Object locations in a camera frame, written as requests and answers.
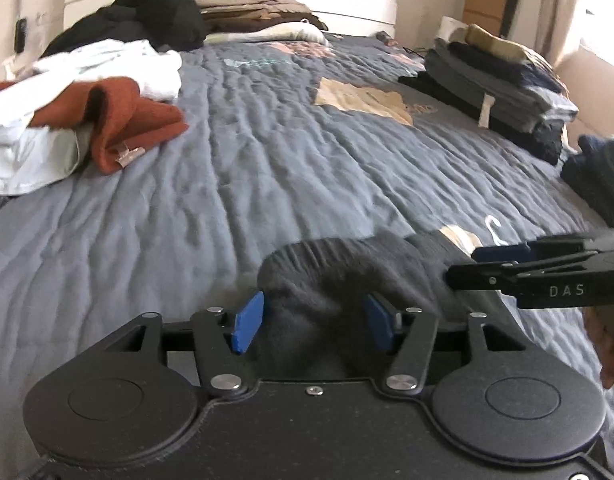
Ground white cloth bundle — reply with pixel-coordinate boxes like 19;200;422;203
434;15;468;41

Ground white long pillow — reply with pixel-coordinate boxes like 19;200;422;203
204;19;329;46

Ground black fleece coat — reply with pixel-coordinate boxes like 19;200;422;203
39;0;208;58

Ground beige curtain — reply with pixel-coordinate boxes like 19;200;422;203
504;0;593;68

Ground dark grey pants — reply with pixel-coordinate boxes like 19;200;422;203
257;231;520;381

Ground person's right hand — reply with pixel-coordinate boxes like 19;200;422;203
584;304;614;391

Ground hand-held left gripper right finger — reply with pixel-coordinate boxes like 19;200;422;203
364;292;529;397

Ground navy knit garment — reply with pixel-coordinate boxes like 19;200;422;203
560;134;614;228

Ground black hair brush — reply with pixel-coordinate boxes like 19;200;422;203
14;0;32;55

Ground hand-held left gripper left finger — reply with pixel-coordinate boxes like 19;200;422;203
104;291;265;397

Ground grey printed quilt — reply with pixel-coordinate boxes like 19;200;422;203
0;30;614;461

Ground stack of folded clothes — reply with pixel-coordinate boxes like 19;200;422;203
397;22;582;165

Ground beige folded blanket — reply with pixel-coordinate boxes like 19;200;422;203
194;0;314;35

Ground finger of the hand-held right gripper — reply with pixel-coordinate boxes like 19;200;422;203
470;230;614;266
444;250;606;292

